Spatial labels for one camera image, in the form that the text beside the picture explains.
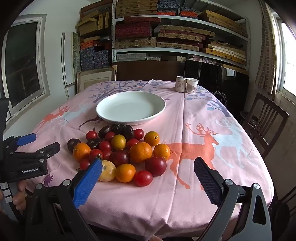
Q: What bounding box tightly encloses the pale drink can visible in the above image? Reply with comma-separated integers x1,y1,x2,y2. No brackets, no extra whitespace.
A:
175,76,186,93

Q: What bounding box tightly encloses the stack of woven flat boxes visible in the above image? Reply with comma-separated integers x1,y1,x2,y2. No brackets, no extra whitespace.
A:
115,0,248,67

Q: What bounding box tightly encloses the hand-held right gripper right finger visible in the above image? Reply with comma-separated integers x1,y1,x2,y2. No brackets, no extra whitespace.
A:
194,157,272,241

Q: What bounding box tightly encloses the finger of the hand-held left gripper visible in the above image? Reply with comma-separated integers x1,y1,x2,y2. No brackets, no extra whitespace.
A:
3,133,37,154
7,142,61,164

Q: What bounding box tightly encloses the small yellow citrus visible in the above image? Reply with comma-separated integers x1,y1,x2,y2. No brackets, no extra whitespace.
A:
111,134,126,150

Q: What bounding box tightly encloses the pink deer print tablecloth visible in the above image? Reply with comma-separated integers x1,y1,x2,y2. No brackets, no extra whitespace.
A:
3,79,274,240

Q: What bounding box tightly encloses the grey marble slab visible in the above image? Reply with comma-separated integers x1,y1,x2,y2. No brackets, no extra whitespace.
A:
72,32,81,72

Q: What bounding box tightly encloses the grey framed window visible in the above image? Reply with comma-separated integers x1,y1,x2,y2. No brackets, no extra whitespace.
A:
1,14,51,116

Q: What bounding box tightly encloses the dark red plum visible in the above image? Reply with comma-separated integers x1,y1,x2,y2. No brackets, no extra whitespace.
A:
109,149,130,168
145,156,167,177

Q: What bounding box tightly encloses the pink floral cloth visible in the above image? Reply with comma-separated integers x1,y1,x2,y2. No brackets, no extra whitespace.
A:
188,56,219,65

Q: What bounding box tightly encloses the framed pale picture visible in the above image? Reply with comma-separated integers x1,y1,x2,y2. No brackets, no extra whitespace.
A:
77,65,118,93

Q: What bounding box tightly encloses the white metal shelf rack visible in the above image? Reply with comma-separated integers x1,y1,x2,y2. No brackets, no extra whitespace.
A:
112,0,250,71

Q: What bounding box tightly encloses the red cherry tomato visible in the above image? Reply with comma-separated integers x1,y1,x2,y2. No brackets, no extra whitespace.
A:
135,170,153,187
134,128,145,141

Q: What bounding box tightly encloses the white paper cup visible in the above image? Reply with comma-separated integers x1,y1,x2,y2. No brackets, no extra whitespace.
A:
186,77,199,94

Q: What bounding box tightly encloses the brown wooden board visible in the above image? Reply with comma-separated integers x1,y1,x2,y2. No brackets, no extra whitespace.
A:
116,61,185,81

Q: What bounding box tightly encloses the pale yellow round fruit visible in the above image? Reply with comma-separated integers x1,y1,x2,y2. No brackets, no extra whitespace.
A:
98,160,116,182

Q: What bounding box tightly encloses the white oval plate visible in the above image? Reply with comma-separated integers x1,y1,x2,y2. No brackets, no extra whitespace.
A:
96,90,166,126

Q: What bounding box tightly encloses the pile of brown blue cartons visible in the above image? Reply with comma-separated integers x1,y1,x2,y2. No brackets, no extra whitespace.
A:
76,0,113,71

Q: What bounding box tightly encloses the white leaning board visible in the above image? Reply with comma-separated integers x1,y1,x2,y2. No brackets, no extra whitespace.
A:
61,32,78,99

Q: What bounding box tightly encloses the large orange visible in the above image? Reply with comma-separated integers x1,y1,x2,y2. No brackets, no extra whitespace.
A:
129,142,153,164

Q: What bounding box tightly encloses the dark purple passion fruit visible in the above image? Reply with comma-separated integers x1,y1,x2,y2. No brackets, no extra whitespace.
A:
67,138,81,152
122,124,135,141
86,138,102,149
98,126,111,139
111,123,124,135

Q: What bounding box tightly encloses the pile of small tomatoes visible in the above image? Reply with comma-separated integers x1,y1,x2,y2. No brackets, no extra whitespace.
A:
79,130,139,171

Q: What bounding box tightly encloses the beige checked curtain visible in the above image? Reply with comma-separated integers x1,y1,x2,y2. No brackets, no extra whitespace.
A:
254,0,278,94

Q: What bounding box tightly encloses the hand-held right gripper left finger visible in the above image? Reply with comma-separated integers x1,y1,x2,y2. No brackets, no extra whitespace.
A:
25,158,103,241

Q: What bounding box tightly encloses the person's left hand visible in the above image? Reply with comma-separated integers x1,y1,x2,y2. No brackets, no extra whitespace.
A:
12,180,28,212

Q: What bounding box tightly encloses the black glossy panel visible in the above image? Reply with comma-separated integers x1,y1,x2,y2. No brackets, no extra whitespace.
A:
184,59,250,112

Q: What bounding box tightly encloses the dark wooden chair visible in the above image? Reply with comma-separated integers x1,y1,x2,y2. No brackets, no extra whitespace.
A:
239,92,290,160

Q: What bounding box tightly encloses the bright window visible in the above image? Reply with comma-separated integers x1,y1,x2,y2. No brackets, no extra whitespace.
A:
270,11,296,100

